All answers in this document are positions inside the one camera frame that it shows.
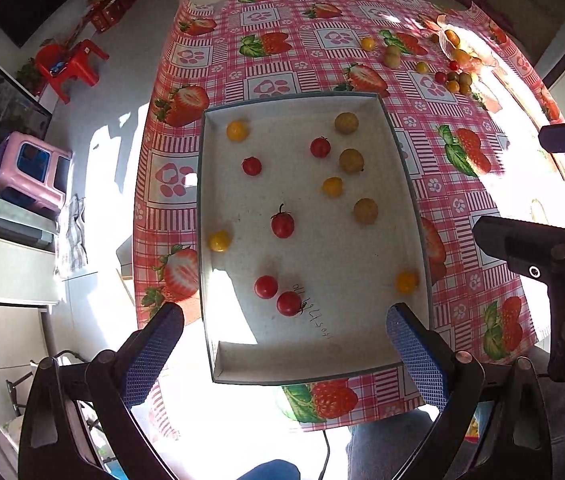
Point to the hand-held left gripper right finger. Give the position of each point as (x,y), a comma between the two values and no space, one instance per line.
(417,355)

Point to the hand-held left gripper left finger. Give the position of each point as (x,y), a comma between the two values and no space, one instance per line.
(155,355)

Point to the yellow cherry tomato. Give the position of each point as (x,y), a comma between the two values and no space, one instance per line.
(422,66)
(333,186)
(465,90)
(237,130)
(220,240)
(368,43)
(407,282)

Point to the white cardboard box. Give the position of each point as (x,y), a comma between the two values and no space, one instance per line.
(322,260)

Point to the person's grey trousers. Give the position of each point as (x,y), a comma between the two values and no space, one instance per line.
(387,450)

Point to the olive cherry tomato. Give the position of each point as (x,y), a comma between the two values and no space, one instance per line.
(452,76)
(392,50)
(391,61)
(346,122)
(366,210)
(351,160)

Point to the blue fabric item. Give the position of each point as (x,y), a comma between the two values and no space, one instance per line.
(270,470)

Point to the white cabinet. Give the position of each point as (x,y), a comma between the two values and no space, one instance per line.
(2,260)

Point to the pink plastic stool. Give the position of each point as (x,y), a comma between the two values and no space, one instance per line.
(37,180)

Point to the glass tank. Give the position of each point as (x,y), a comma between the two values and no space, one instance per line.
(7,110)

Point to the strawberry print checkered tablecloth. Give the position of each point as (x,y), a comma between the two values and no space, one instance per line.
(272,75)

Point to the red plastic chair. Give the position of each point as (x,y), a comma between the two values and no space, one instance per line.
(80,62)

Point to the potted plant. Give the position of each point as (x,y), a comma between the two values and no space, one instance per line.
(27,71)

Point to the stack of red boxes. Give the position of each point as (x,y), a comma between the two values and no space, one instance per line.
(112,5)

